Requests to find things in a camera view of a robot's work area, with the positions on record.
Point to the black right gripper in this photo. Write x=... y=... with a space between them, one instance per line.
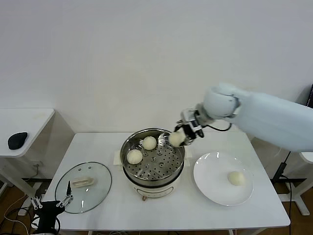
x=192 y=132

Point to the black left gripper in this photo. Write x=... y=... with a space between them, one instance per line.
x=47 y=211

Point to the white steamed baozi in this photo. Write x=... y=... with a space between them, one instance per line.
x=236 y=178
x=149 y=143
x=134 y=156
x=177 y=139

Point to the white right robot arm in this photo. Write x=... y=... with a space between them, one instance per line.
x=269 y=117

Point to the perforated steel steamer basket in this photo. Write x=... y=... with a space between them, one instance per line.
x=159 y=169

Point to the white floor power adapter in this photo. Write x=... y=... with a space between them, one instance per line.
x=22 y=211

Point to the white round plate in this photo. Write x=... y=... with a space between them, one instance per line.
x=215 y=176

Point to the cream electric cooking pot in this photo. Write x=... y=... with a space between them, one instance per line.
x=156 y=191

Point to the black computer mouse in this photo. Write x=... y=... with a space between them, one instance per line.
x=17 y=140

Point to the white side desk with mouse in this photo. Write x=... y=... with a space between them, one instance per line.
x=24 y=127

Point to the white side desk with laptop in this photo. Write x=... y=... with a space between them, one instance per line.
x=261 y=151

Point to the black laptop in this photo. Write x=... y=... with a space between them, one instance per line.
x=310 y=95

